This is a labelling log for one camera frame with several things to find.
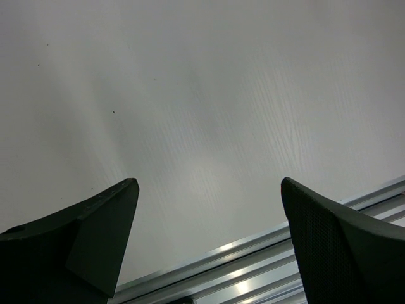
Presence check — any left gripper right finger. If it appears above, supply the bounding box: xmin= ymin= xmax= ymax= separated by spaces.
xmin=281 ymin=177 xmax=404 ymax=303

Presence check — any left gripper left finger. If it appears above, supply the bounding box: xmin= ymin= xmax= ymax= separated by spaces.
xmin=1 ymin=178 xmax=139 ymax=303

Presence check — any aluminium mounting rail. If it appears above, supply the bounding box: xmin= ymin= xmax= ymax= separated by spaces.
xmin=113 ymin=179 xmax=404 ymax=303

